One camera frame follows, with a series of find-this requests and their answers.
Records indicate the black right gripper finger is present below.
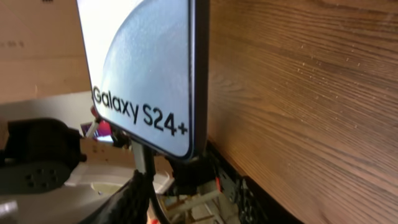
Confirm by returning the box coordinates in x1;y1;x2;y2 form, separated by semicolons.
79;170;153;224

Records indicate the black USB charging cable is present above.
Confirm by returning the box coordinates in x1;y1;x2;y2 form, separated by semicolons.
130;139;172;224

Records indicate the Galaxy S24 smartphone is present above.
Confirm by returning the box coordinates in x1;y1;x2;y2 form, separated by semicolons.
77;0;210;161

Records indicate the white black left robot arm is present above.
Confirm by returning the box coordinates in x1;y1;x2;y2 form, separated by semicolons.
1;118;169;223

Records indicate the brown cardboard backdrop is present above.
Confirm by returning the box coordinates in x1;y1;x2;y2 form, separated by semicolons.
1;0;90;103

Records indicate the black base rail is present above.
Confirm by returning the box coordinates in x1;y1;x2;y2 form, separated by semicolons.
167;139;305;224

